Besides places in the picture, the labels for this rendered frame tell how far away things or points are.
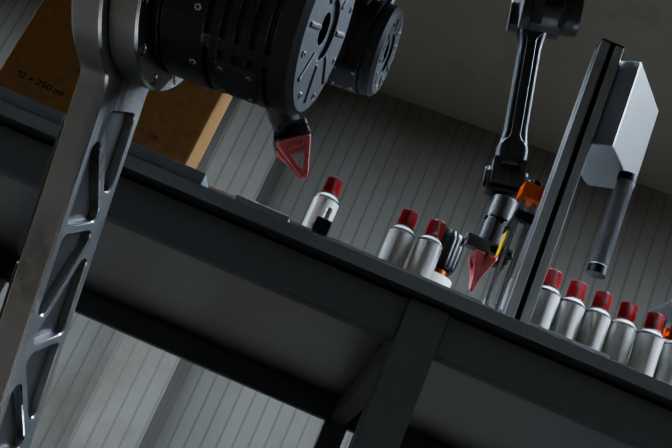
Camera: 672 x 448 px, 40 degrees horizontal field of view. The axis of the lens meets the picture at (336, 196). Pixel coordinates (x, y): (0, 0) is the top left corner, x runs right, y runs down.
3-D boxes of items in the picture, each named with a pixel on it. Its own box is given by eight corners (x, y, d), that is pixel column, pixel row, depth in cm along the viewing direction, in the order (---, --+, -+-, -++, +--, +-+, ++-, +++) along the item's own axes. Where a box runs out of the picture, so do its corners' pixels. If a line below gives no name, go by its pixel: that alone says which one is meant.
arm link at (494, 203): (495, 186, 188) (522, 196, 187) (491, 198, 194) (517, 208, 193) (483, 216, 185) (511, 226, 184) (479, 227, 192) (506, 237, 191)
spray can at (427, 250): (411, 327, 175) (448, 231, 182) (415, 321, 170) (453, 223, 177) (385, 316, 175) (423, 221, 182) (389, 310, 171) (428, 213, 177)
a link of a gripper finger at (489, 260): (444, 284, 186) (461, 243, 189) (477, 299, 186) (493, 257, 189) (451, 276, 180) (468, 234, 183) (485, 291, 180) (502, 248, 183)
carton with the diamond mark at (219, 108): (173, 215, 159) (239, 85, 168) (181, 175, 136) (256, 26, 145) (9, 139, 156) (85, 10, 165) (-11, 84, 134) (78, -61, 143)
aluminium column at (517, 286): (505, 376, 159) (616, 57, 181) (512, 373, 155) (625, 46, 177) (481, 366, 159) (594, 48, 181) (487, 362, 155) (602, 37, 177)
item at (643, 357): (634, 422, 173) (663, 322, 180) (645, 420, 168) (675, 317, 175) (608, 411, 173) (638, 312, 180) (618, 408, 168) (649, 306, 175)
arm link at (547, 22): (542, -36, 160) (573, -31, 160) (532, -3, 170) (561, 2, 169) (535, 9, 157) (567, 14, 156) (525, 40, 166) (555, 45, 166)
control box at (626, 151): (633, 192, 181) (659, 110, 187) (613, 146, 168) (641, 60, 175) (583, 185, 187) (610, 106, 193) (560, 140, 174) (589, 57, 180)
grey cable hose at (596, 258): (601, 280, 171) (632, 182, 177) (608, 276, 167) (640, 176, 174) (582, 273, 171) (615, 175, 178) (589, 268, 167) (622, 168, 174)
